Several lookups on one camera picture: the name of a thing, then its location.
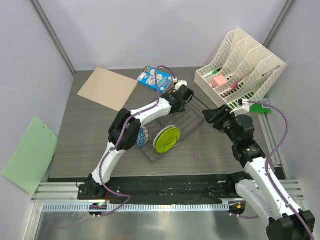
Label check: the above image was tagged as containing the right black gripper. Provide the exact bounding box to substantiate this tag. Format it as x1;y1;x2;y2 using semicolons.
202;104;239;145

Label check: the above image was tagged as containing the lime green plate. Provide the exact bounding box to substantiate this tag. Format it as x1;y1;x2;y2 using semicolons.
155;127;181;154

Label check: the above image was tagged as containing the blue patterned bowl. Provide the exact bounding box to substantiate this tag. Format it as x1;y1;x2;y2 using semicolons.
135;126;149;148

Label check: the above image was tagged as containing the white plate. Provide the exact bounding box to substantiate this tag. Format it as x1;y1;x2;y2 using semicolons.
152;124;176;149

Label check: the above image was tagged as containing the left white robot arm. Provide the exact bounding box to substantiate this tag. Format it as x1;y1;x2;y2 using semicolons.
86;84;194;200

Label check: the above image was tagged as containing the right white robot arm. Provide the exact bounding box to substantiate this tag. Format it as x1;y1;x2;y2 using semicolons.
202;105;316;240

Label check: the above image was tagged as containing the green book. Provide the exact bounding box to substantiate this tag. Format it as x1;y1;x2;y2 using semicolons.
250;103;272;114

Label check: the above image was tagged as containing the blue picture book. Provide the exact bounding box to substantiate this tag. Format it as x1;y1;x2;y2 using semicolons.
136;65;173;94

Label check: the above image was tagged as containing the magenta booklet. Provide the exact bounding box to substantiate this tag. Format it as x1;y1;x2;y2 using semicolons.
219;78;244;98

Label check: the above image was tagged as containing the pink box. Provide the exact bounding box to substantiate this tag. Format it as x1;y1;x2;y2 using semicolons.
211;75;228;88

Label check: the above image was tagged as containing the white plastic file organizer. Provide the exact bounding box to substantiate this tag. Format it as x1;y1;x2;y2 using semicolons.
194;28;288;110

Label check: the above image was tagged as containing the tan cardboard folder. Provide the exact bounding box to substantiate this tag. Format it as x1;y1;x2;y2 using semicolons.
77;67;138;112

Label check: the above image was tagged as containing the light green clipboard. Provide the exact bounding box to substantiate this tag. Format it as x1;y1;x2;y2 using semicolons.
1;116;58;195

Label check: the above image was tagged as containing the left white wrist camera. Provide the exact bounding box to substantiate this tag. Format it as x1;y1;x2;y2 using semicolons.
173;77;188;91

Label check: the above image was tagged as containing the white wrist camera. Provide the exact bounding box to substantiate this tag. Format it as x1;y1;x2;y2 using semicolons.
230;98;250;116
173;77;188;91

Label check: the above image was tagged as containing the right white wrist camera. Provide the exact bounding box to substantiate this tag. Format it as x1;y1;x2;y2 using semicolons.
230;98;250;116

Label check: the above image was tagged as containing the black wire dish rack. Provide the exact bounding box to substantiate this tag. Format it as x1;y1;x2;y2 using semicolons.
135;96;209;162

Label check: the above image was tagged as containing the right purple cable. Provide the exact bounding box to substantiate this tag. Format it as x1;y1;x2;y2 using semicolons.
228;99;316;240

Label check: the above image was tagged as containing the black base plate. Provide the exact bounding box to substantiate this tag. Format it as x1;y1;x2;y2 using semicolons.
77;174;240;205

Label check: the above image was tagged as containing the white slotted cable duct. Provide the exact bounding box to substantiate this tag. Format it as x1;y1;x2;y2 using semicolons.
42;201;230;213

